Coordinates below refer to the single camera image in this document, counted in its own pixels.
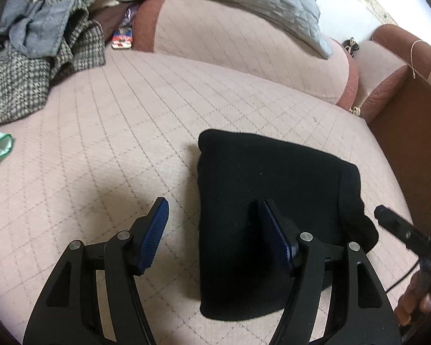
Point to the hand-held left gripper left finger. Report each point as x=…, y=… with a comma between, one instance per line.
x=154, y=237

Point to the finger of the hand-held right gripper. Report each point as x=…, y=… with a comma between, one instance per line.
x=393, y=222

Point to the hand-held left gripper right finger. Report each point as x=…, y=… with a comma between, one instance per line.
x=278, y=239

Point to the black pants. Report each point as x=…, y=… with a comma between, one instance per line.
x=273, y=172

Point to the person's right hand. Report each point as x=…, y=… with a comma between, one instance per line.
x=413, y=298

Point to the pink quilted sofa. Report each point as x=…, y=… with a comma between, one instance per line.
x=129, y=115

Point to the colourful printed packet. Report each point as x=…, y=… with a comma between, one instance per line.
x=122, y=39

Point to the checked tweed coat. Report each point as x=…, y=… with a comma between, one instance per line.
x=18, y=86

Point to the grey cloth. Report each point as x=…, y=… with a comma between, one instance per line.
x=43, y=32

